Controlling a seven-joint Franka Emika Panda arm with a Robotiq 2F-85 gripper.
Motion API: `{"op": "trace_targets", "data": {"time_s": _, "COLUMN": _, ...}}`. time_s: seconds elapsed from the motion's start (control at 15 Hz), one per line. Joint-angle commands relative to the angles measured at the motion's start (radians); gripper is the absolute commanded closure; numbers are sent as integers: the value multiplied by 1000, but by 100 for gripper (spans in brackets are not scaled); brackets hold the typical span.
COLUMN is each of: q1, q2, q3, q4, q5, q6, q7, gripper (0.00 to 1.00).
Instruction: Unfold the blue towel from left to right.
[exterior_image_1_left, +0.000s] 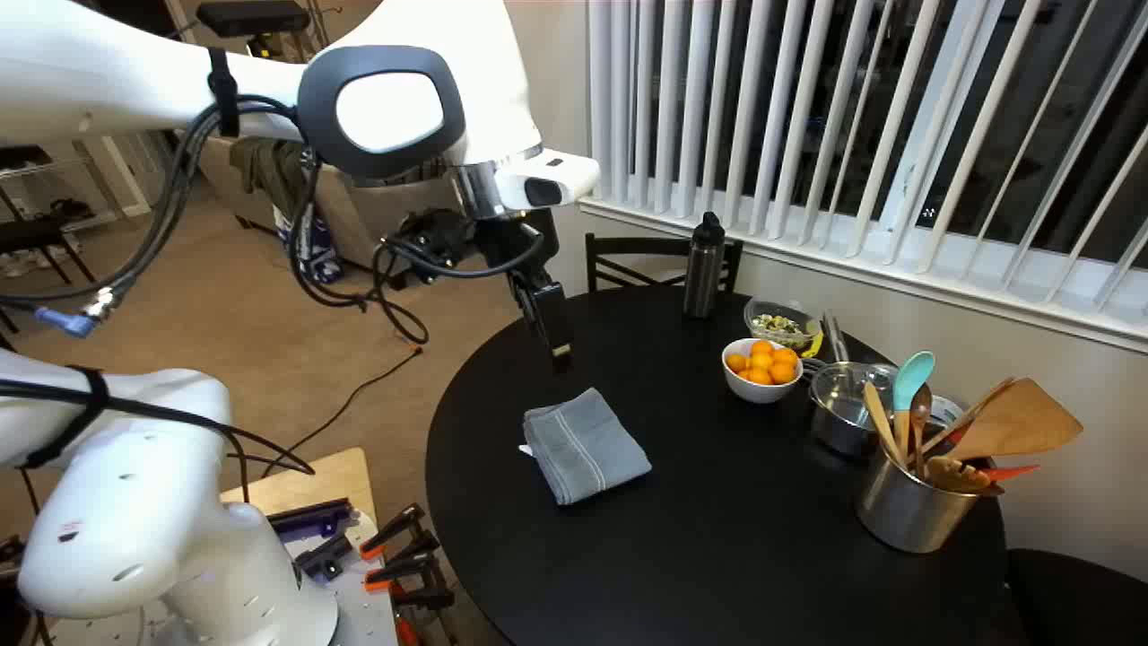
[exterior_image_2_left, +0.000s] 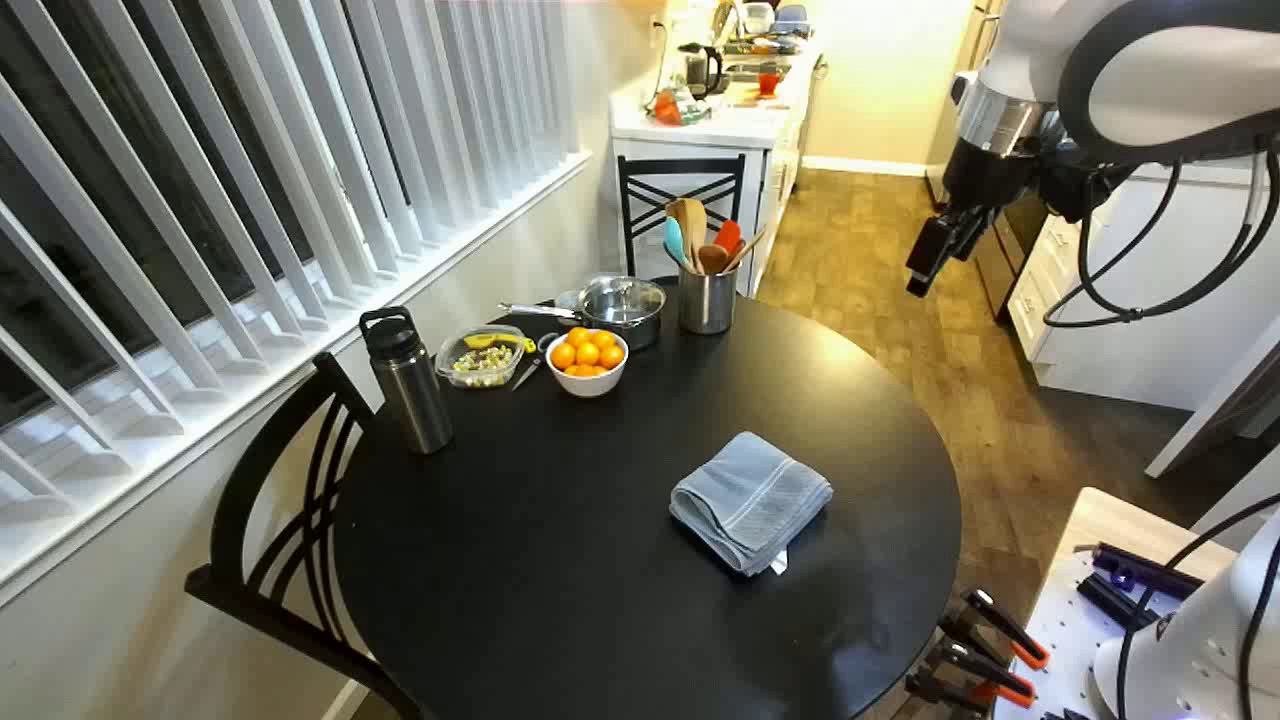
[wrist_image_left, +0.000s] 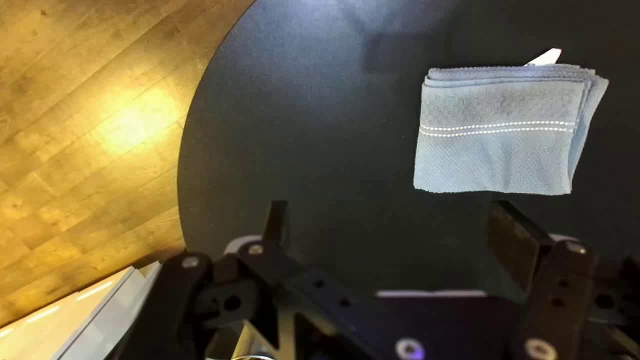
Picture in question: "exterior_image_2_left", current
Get round black table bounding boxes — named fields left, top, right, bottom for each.
left=335, top=300, right=958, bottom=720

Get white kitchen counter cabinet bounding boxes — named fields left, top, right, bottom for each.
left=611, top=53, right=820, bottom=296

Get blue towel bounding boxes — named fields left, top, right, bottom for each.
left=669, top=432, right=830, bottom=576

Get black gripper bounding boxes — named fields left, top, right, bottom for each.
left=909, top=204, right=996, bottom=296

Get black metal chair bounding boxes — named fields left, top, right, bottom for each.
left=185, top=353, right=423, bottom=720

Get wooden spatula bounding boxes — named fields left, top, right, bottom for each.
left=672, top=196, right=709, bottom=270

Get black orange clamp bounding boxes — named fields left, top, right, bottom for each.
left=962, top=589, right=1049, bottom=666
left=938, top=640, right=1034, bottom=707

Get purple black tool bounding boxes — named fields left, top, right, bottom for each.
left=1077, top=542, right=1200, bottom=629

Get black kettle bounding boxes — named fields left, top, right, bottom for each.
left=681, top=45, right=727, bottom=98

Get plate with bananas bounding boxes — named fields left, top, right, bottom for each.
left=437, top=322, right=537, bottom=389

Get teal silicone spatula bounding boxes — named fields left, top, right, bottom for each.
left=661, top=215, right=693, bottom=270

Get steel utensil holder cup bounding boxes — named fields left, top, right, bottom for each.
left=676, top=270, right=735, bottom=334

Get dark metal water bottle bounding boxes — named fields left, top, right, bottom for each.
left=359, top=305, right=453, bottom=454

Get white pegboard robot base plate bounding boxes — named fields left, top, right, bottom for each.
left=990, top=487, right=1191, bottom=720

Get white bowl of oranges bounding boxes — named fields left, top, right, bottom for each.
left=545, top=326, right=627, bottom=401

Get black chair at counter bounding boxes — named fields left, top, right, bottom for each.
left=614, top=157, right=742, bottom=270

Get steel pot with lid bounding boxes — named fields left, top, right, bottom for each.
left=514, top=275, right=665, bottom=353

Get white vertical window blinds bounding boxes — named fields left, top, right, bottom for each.
left=0, top=0, right=570, bottom=523

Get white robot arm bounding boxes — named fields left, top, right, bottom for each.
left=905, top=0, right=1280, bottom=296

